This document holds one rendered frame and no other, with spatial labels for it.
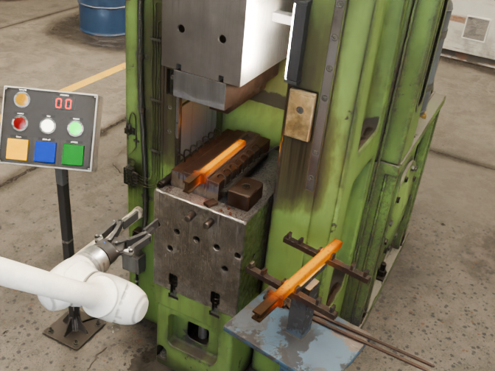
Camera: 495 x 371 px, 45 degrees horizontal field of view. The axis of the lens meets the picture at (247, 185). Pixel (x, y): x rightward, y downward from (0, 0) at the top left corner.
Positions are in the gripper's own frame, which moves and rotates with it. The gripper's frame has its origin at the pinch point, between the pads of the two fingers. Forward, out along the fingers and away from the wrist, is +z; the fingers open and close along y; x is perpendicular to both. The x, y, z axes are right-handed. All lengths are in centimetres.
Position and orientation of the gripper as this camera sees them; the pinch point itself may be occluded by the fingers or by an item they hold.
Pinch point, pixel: (141, 222)
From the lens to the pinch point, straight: 187.7
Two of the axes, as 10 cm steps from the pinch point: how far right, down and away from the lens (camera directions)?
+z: 4.6, -4.3, 7.8
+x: 0.9, -8.5, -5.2
